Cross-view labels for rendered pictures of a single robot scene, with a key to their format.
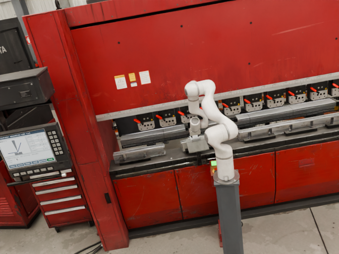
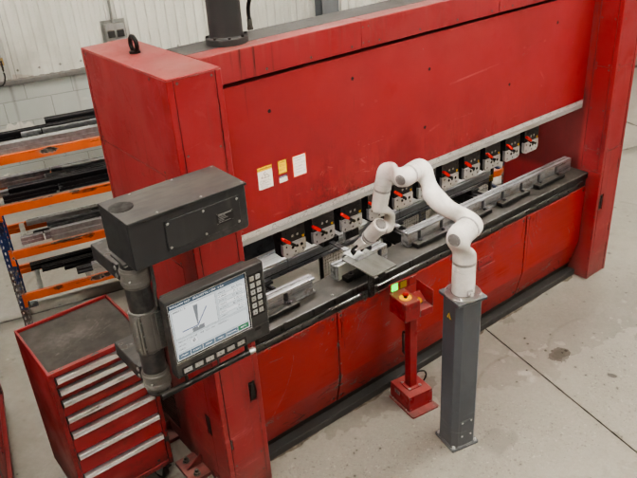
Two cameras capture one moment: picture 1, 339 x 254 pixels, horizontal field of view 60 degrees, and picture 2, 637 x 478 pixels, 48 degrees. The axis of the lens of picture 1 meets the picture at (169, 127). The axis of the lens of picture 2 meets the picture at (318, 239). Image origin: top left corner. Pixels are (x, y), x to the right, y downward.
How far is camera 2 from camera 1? 221 cm
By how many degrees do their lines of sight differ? 33
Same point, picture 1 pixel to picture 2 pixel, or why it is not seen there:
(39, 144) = (232, 302)
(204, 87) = (422, 170)
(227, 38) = (403, 93)
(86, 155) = not seen: hidden behind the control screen
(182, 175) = (347, 321)
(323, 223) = (514, 342)
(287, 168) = not seen: hidden behind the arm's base
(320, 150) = (499, 240)
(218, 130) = (469, 227)
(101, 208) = (240, 414)
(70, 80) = not seen: hidden behind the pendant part
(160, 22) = (326, 74)
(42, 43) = (191, 124)
